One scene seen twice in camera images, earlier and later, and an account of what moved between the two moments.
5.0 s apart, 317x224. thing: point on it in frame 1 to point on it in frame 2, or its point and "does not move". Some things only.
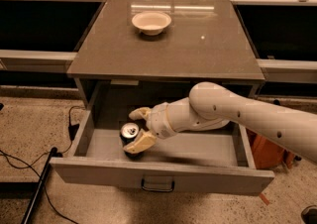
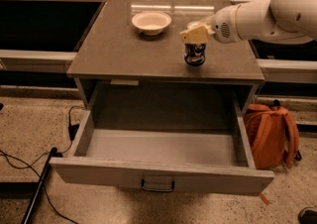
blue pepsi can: x=129 y=132 to x=194 y=54
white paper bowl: x=152 y=23 does not move
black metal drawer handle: x=144 y=188 does not move
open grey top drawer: x=212 y=160 does not move
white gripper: x=158 y=121 to x=223 y=25
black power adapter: x=72 y=130 does not move
